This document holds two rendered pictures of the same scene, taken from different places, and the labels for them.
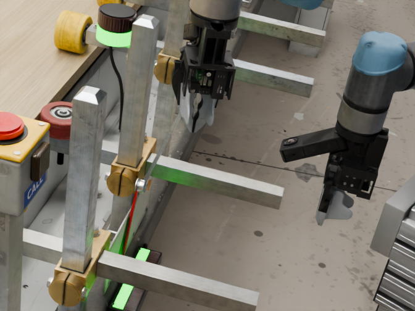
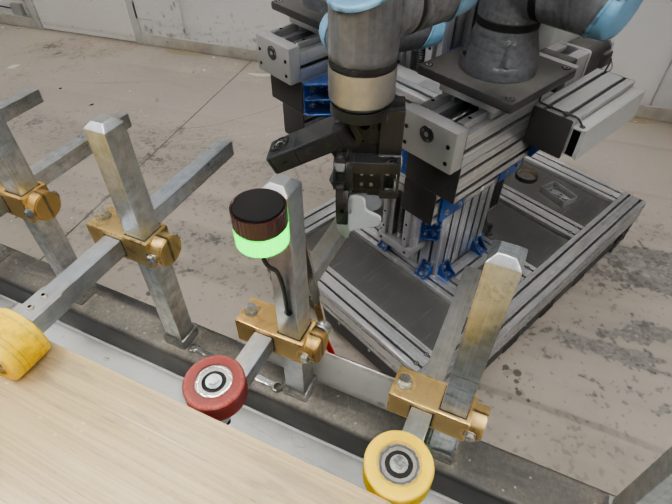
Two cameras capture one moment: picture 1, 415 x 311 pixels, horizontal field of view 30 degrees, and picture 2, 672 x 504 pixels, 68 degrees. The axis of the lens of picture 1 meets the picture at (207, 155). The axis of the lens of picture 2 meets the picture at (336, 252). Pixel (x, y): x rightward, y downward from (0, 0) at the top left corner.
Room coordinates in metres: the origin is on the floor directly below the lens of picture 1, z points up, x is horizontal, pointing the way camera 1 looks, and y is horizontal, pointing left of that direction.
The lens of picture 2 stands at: (0.92, 0.53, 1.47)
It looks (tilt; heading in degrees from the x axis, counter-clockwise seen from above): 45 degrees down; 288
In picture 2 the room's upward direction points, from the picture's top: straight up
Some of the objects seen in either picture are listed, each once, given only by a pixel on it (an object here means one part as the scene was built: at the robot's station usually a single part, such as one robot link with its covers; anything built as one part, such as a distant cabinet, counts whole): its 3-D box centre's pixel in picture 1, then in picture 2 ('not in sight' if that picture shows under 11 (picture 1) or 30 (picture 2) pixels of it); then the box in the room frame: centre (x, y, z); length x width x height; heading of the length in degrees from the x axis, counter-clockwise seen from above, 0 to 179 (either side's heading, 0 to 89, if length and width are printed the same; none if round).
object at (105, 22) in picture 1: (117, 17); (259, 213); (1.12, 0.18, 1.13); 0.06 x 0.06 x 0.02
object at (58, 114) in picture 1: (62, 137); (220, 401); (1.17, 0.27, 0.85); 0.08 x 0.08 x 0.11
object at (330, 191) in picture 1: (328, 188); not in sight; (1.09, -0.21, 0.91); 0.05 x 0.02 x 0.09; 173
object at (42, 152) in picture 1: (40, 161); not in sight; (0.60, 0.16, 1.20); 0.03 x 0.01 x 0.03; 173
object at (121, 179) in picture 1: (130, 165); (281, 333); (1.14, 0.13, 0.85); 0.14 x 0.06 x 0.05; 173
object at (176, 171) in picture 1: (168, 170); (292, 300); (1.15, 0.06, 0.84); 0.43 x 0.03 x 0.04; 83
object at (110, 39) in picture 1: (115, 32); (261, 231); (1.12, 0.18, 1.10); 0.06 x 0.06 x 0.02
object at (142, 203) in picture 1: (130, 227); (321, 366); (1.08, 0.11, 0.75); 0.26 x 0.01 x 0.10; 173
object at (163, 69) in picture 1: (175, 58); (135, 238); (1.38, 0.10, 0.95); 0.14 x 0.06 x 0.05; 173
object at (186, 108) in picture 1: (188, 111); (359, 219); (1.05, 0.04, 1.03); 0.06 x 0.03 x 0.09; 13
